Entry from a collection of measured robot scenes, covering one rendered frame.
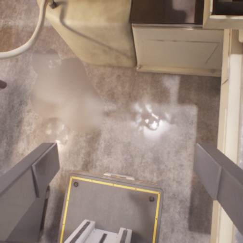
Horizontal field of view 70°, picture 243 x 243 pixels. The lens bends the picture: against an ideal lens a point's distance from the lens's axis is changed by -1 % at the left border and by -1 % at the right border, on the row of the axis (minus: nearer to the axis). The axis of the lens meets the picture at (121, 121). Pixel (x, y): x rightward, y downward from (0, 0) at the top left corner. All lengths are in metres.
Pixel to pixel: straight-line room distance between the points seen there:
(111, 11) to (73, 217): 1.43
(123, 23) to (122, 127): 0.84
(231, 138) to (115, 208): 0.86
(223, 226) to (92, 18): 1.36
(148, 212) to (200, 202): 0.53
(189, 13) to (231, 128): 0.71
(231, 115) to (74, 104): 1.34
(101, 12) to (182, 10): 0.50
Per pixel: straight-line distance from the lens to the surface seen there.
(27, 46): 1.23
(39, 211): 1.83
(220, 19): 0.89
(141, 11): 1.27
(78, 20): 1.36
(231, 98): 0.99
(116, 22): 1.27
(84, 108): 1.74
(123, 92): 1.68
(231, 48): 1.09
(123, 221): 1.37
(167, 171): 1.60
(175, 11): 1.27
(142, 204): 1.32
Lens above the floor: 1.58
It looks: 78 degrees down
